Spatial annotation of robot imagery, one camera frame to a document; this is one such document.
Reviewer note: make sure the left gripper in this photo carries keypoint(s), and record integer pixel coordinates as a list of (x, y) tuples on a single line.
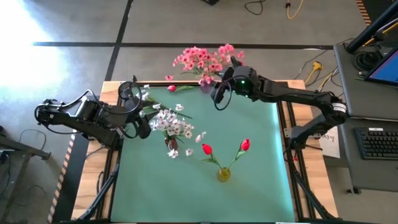
[(132, 118)]

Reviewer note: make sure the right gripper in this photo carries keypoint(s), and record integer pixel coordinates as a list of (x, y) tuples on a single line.
[(244, 84)]

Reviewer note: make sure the white artificial flower bunch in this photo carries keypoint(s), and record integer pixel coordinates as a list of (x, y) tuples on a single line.
[(201, 137), (169, 123), (146, 96)]

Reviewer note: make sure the purple glass vase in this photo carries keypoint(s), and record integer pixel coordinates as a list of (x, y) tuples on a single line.
[(206, 89)]

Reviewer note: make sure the red artificial tulip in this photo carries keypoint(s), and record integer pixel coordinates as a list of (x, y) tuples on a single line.
[(206, 149), (245, 144), (171, 88)]

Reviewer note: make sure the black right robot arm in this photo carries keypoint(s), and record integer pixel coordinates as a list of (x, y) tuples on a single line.
[(295, 95)]

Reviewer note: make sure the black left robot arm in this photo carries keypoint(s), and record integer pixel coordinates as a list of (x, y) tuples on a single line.
[(93, 119)]

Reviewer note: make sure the red ribbed glass vase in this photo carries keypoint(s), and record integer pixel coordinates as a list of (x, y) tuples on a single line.
[(172, 144)]

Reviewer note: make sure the yellow ribbed glass vase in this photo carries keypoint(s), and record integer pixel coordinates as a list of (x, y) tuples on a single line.
[(224, 175)]

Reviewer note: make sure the black clamp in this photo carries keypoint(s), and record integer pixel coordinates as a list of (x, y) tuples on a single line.
[(134, 78)]

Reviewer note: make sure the black floor object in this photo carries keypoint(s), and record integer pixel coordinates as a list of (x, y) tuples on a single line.
[(211, 2)]

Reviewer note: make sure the black platform with striped edge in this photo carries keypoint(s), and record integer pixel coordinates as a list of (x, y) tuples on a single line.
[(73, 186)]

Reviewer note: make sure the grey monitor desk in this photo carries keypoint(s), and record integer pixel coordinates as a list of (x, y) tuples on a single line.
[(357, 93)]

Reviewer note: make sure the white paper sheet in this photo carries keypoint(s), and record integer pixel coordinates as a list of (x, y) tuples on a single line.
[(331, 146)]

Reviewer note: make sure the striped floor ramp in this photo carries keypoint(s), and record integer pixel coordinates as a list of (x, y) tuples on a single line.
[(363, 11)]

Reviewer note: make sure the black monitor pole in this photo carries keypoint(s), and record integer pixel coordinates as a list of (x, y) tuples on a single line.
[(370, 29)]

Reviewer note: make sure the monitor with blue screen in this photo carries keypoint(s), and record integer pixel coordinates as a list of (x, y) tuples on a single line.
[(388, 70)]

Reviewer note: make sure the grey keyboard desk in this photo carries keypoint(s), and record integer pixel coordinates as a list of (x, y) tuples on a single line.
[(357, 174)]

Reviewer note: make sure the black keyboard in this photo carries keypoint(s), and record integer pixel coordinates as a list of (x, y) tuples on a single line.
[(379, 146)]

